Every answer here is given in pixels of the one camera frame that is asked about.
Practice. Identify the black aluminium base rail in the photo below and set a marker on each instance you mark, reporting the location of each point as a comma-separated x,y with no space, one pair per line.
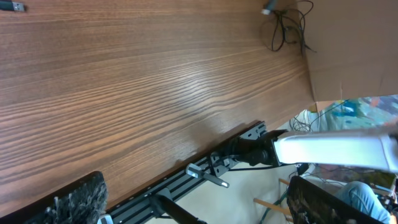
137,209

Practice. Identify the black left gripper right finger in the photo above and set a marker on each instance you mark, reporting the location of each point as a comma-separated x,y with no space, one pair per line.
309,204

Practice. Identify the seated person in jeans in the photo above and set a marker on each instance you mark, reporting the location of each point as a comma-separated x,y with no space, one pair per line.
361,197

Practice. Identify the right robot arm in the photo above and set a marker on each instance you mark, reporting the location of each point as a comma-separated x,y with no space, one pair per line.
374,148

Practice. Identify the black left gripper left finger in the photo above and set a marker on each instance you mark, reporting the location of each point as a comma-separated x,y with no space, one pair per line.
82,201

